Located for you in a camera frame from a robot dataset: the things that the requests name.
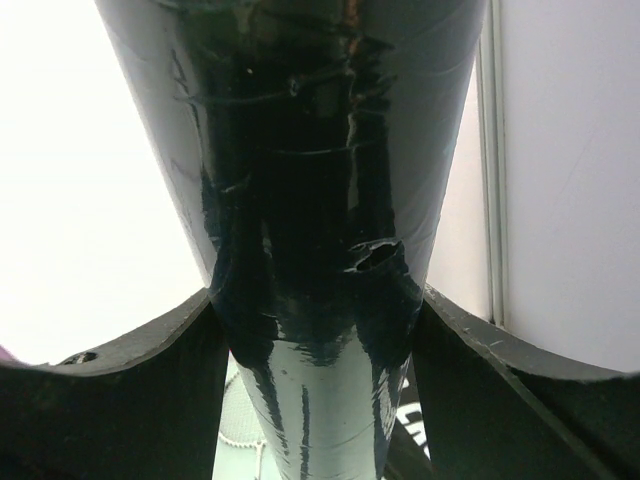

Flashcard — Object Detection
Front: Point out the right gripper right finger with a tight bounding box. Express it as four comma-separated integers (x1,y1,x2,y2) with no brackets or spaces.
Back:
413,288,639,479

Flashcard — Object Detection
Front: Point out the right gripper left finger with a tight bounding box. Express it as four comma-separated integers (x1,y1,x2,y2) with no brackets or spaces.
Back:
1,292,228,479

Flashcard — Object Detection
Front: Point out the white badminton racket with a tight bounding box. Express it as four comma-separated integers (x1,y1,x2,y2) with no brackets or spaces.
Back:
218,371,267,480

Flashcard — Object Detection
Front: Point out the black racket bag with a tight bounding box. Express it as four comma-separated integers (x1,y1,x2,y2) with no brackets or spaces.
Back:
383,359,433,480

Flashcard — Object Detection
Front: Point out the black shuttlecock tube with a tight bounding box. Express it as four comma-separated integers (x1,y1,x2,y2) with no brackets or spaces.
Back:
97,1,486,479

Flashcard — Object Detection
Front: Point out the right aluminium frame post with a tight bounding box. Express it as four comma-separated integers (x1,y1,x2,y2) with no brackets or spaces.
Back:
476,1,508,328

